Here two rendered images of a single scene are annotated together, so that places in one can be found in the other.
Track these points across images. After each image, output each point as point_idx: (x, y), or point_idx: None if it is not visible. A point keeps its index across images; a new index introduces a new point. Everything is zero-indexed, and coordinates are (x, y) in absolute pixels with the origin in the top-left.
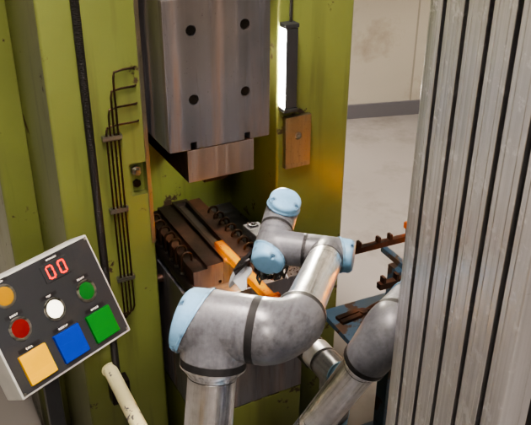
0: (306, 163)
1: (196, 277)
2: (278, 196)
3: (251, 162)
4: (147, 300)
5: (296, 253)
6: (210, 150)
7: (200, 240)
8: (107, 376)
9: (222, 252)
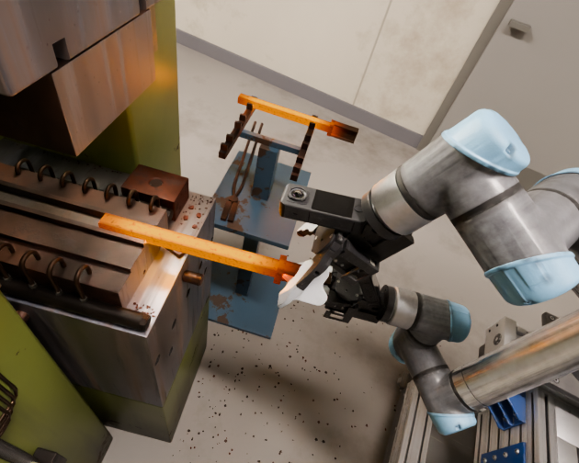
0: (155, 49)
1: (122, 293)
2: (507, 135)
3: (153, 65)
4: (27, 363)
5: (575, 240)
6: (95, 57)
7: (62, 230)
8: None
9: (127, 233)
